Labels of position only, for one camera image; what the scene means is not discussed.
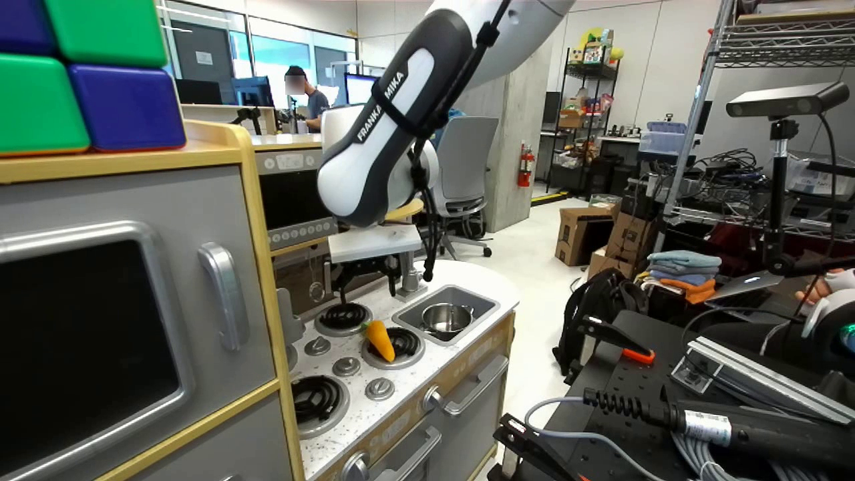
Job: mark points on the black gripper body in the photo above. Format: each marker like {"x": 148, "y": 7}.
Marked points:
{"x": 360, "y": 274}

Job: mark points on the orange carrot plush toy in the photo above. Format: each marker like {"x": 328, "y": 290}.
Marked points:
{"x": 380, "y": 340}

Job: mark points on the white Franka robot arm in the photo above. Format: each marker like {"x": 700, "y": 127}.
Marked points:
{"x": 382, "y": 151}

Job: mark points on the silver toy faucet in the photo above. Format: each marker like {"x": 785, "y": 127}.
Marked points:
{"x": 410, "y": 279}

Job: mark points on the black coil stove burner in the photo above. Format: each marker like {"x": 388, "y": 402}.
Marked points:
{"x": 406, "y": 342}
{"x": 342, "y": 316}
{"x": 316, "y": 402}

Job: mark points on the grey toy sink basin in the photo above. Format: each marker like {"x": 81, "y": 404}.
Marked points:
{"x": 415, "y": 312}

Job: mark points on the grey stove knob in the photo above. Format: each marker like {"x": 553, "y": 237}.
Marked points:
{"x": 316, "y": 345}
{"x": 376, "y": 388}
{"x": 346, "y": 364}

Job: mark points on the small steel pot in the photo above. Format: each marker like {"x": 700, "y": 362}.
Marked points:
{"x": 445, "y": 316}

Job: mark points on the wooden toy kitchen unit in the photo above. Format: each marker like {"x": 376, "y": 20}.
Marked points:
{"x": 176, "y": 269}

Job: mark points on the grey mesh office chair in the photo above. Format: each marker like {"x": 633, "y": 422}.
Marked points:
{"x": 469, "y": 163}

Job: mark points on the red fire extinguisher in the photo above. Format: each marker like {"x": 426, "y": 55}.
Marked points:
{"x": 525, "y": 169}

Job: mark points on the person in dark shirt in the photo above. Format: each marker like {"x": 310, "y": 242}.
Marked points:
{"x": 307, "y": 98}

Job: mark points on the brown cardboard box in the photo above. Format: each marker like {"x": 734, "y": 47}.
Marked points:
{"x": 630, "y": 237}
{"x": 606, "y": 266}

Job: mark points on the blue foam block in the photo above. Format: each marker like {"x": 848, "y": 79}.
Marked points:
{"x": 128, "y": 107}
{"x": 22, "y": 22}

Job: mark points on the folded cloth stack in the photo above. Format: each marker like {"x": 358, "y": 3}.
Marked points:
{"x": 684, "y": 262}

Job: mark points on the blue plastic storage bin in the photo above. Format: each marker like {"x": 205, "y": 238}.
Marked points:
{"x": 662, "y": 139}

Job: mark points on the green foam block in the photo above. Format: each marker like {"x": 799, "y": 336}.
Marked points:
{"x": 41, "y": 102}
{"x": 107, "y": 31}

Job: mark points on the grey laptop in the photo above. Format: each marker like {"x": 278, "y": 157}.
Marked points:
{"x": 742, "y": 283}

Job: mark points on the black handheld power tool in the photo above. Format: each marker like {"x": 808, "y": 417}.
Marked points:
{"x": 757, "y": 430}

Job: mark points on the aluminium extrusion bar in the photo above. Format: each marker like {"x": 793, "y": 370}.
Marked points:
{"x": 776, "y": 384}

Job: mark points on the small metal bracket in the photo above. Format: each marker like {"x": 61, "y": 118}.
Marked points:
{"x": 698, "y": 370}

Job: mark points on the black camera stand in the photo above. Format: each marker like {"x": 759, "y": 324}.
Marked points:
{"x": 781, "y": 197}

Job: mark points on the black stereo camera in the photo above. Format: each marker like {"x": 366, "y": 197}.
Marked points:
{"x": 784, "y": 100}

